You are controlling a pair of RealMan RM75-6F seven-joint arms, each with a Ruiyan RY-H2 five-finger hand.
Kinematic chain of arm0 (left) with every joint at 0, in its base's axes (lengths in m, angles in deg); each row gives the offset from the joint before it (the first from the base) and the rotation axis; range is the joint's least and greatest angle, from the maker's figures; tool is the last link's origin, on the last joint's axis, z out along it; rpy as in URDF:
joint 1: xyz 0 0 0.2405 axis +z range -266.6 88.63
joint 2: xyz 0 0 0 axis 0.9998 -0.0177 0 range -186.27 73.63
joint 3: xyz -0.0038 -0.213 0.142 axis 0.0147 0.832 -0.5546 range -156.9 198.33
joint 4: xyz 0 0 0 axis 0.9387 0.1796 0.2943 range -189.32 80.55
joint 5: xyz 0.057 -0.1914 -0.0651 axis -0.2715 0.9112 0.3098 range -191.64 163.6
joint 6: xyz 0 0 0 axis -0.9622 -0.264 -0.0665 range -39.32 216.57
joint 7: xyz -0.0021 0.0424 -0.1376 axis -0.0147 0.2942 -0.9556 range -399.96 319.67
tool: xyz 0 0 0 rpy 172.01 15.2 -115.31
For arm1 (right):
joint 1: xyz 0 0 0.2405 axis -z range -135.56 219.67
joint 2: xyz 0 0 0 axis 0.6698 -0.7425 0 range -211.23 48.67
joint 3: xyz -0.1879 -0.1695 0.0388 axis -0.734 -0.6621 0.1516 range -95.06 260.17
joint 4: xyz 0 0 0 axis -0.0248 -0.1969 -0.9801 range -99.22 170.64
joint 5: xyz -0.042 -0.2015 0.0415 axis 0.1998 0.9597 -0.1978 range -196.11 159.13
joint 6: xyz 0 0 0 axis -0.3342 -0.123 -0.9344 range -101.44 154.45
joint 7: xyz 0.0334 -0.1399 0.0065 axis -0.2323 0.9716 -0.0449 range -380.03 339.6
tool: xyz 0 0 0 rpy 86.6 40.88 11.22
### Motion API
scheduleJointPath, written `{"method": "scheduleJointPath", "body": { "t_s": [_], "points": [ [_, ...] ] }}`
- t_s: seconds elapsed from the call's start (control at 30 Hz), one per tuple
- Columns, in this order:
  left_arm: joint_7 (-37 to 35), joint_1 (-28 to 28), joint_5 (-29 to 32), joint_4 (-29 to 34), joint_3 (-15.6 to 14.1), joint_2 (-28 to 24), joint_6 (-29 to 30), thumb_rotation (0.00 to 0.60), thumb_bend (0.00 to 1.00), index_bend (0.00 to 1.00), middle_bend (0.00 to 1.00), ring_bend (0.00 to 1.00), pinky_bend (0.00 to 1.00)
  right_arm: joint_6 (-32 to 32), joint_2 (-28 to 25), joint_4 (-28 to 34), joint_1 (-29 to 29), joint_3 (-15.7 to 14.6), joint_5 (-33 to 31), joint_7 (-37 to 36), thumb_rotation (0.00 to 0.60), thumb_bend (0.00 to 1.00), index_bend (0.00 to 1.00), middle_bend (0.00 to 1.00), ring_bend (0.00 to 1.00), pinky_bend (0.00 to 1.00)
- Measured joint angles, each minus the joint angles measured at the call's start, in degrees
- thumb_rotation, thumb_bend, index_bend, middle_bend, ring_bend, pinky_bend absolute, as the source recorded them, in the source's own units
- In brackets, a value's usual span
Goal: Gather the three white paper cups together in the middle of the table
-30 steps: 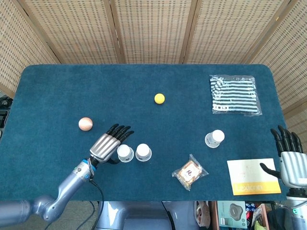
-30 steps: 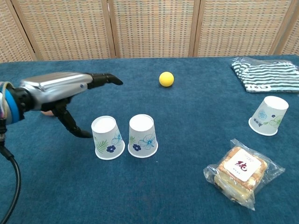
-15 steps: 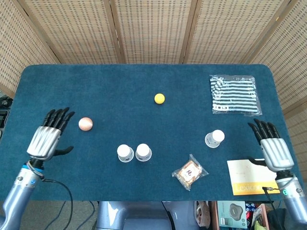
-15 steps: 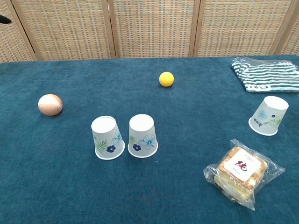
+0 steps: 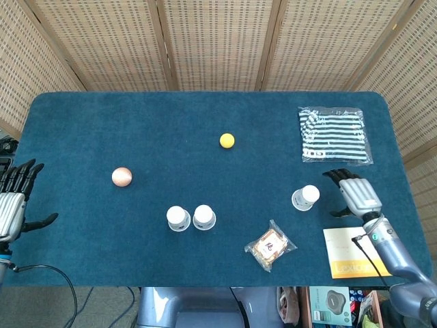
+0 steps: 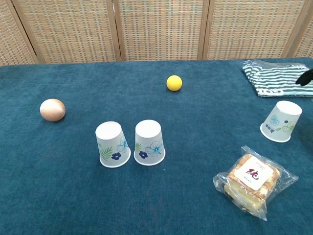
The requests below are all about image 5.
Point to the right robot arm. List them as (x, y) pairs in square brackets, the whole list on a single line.
[(396, 253)]

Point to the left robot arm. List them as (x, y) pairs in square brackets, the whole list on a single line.
[(4, 263)]

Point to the white and yellow booklet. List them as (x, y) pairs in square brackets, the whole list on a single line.
[(345, 253)]

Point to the bagged striped cloth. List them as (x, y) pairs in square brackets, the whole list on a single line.
[(333, 136)]

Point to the plastic wrapped cake slice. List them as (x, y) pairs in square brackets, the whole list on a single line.
[(269, 246)]

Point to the boxed grey device package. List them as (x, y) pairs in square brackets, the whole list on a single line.
[(330, 304)]

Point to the woven rattan folding screen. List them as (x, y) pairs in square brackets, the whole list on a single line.
[(218, 41)]

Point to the blue-grey robot torso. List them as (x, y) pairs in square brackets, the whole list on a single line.
[(191, 307)]

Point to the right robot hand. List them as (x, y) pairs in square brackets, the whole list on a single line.
[(360, 196)]

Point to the wooden ball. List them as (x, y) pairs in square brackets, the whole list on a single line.
[(122, 177)]

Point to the yellow foam ball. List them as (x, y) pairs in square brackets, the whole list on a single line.
[(227, 140)]

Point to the blue carpet tablecloth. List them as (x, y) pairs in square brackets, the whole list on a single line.
[(170, 130)]

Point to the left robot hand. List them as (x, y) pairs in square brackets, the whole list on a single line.
[(12, 208)]

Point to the white floral paper cup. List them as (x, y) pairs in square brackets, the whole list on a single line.
[(306, 196), (204, 217), (178, 218)]

